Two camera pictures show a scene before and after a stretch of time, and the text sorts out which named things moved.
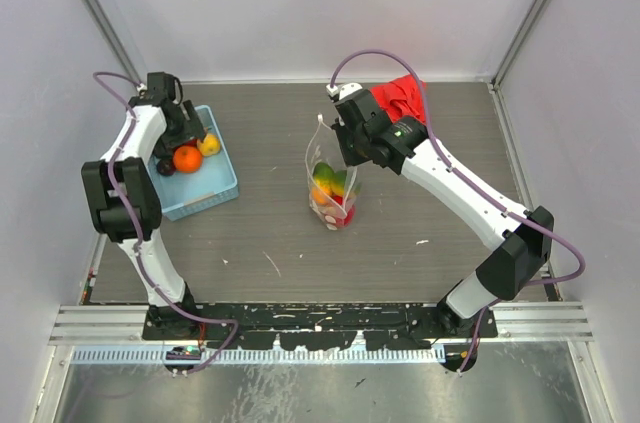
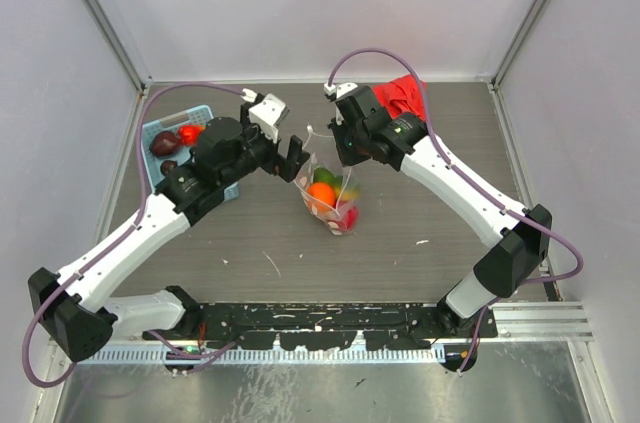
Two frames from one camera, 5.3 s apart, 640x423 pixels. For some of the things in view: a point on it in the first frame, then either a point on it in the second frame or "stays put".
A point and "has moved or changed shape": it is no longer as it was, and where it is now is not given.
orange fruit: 187,159 -> 321,196
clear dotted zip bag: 332,187 has moved or changed shape
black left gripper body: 180,130 -> 257,147
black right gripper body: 353,143 stays put
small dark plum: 166,167 stays put
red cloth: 402,97 stays put
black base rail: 390,326 stays put
